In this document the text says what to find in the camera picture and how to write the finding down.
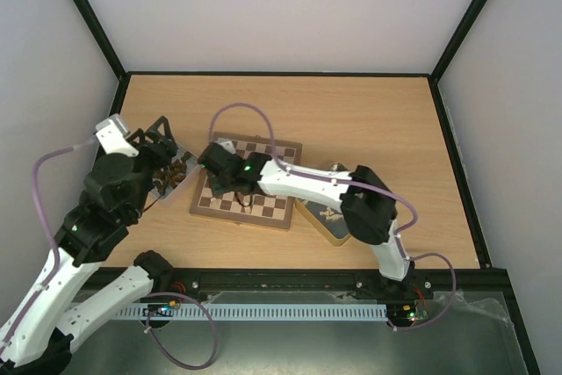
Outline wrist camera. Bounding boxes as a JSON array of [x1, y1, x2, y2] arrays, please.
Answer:
[[95, 114, 130, 152], [217, 140, 236, 154]]

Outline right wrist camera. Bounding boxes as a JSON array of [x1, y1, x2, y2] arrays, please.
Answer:
[[217, 140, 236, 154]]

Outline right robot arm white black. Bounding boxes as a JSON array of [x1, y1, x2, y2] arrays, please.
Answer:
[[198, 141, 417, 298]]

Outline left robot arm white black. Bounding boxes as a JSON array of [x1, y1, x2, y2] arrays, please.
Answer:
[[1, 114, 178, 374]]

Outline purple cable loop front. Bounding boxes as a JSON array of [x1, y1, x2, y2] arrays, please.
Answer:
[[142, 291, 220, 370]]

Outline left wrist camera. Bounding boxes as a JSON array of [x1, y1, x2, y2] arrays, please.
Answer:
[[95, 114, 130, 152]]

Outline silver tin with dark pieces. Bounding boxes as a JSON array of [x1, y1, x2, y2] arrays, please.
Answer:
[[149, 143, 201, 206]]

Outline black aluminium frame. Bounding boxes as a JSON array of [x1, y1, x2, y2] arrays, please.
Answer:
[[8, 0, 544, 375]]

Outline light blue cable duct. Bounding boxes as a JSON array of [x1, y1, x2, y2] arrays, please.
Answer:
[[114, 303, 388, 322]]

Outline gold tin with light pieces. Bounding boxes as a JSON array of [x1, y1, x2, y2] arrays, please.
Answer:
[[294, 198, 350, 247]]

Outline wooden chess board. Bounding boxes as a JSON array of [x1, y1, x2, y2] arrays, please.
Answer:
[[190, 132, 294, 230]]

